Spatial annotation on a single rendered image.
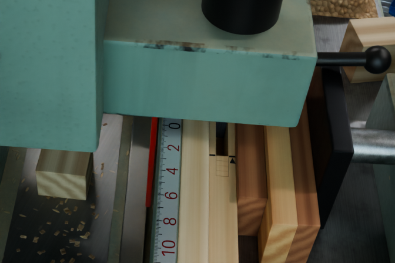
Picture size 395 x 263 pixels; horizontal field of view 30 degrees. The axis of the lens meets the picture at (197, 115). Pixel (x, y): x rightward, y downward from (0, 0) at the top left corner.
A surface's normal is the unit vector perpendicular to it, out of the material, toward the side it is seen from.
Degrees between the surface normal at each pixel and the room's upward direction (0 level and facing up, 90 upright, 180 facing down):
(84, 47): 90
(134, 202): 0
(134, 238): 0
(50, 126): 90
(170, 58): 90
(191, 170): 0
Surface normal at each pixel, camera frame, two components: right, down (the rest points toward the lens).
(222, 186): 0.10, -0.67
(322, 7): 0.02, 0.47
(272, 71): -0.02, 0.74
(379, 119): -1.00, -0.07
